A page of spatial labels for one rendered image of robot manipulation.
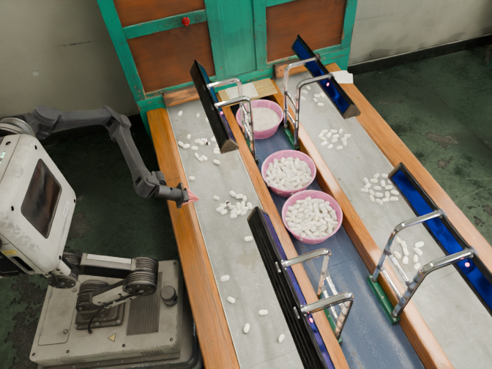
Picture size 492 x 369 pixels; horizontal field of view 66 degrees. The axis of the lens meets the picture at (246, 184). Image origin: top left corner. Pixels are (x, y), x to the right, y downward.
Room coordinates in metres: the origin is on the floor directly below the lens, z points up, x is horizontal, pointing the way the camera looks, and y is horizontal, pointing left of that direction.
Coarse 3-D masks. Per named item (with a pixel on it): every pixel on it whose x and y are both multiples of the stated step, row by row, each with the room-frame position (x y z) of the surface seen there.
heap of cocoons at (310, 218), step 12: (300, 204) 1.01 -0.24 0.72; (312, 204) 1.01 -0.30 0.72; (324, 204) 0.98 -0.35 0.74; (288, 216) 0.95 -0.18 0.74; (300, 216) 0.94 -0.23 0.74; (312, 216) 0.94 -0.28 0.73; (324, 216) 0.92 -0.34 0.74; (336, 216) 0.92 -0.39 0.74; (300, 228) 0.87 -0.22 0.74; (312, 228) 0.86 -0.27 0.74; (324, 228) 0.87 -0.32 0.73
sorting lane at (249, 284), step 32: (192, 128) 1.62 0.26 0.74; (192, 160) 1.37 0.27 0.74; (224, 160) 1.34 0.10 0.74; (192, 192) 1.15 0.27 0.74; (224, 192) 1.13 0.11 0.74; (224, 224) 0.95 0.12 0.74; (224, 256) 0.78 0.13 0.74; (256, 256) 0.76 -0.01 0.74; (224, 288) 0.64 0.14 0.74; (256, 288) 0.62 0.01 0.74; (256, 320) 0.50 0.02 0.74; (256, 352) 0.38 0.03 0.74; (288, 352) 0.37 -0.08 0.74
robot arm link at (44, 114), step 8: (32, 112) 1.11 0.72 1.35; (40, 112) 1.10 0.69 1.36; (48, 112) 1.12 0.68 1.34; (56, 112) 1.15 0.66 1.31; (64, 112) 1.21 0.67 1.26; (72, 112) 1.24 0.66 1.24; (80, 112) 1.26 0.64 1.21; (88, 112) 1.29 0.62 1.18; (96, 112) 1.32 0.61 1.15; (104, 112) 1.35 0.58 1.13; (112, 112) 1.37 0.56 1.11; (40, 120) 1.08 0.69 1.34; (48, 120) 1.08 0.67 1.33; (56, 120) 1.13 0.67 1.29; (64, 120) 1.15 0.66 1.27; (72, 120) 1.19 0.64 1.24; (80, 120) 1.21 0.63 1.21; (88, 120) 1.25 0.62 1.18; (96, 120) 1.28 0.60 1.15; (104, 120) 1.32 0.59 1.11; (56, 128) 1.13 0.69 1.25; (112, 128) 1.32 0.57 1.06; (40, 136) 1.07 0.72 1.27
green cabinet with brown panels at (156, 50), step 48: (144, 0) 1.84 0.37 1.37; (192, 0) 1.89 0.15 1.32; (240, 0) 1.94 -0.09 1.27; (288, 0) 1.99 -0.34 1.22; (336, 0) 2.06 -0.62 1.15; (144, 48) 1.83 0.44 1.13; (192, 48) 1.88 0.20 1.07; (240, 48) 1.93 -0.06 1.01; (288, 48) 2.00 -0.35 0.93; (336, 48) 2.05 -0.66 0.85; (144, 96) 1.80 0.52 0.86
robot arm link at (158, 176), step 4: (152, 172) 1.08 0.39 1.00; (156, 172) 1.09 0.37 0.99; (160, 172) 1.09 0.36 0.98; (148, 176) 1.01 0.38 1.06; (156, 176) 1.06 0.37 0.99; (160, 176) 1.06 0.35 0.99; (164, 176) 1.08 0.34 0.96; (148, 180) 0.98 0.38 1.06; (152, 180) 0.99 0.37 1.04; (156, 180) 1.00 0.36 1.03; (160, 180) 1.04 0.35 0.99; (164, 180) 1.04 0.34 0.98; (156, 184) 0.98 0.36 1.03; (156, 188) 0.98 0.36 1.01; (152, 192) 0.97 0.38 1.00; (140, 196) 0.96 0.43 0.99; (148, 196) 0.97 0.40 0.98
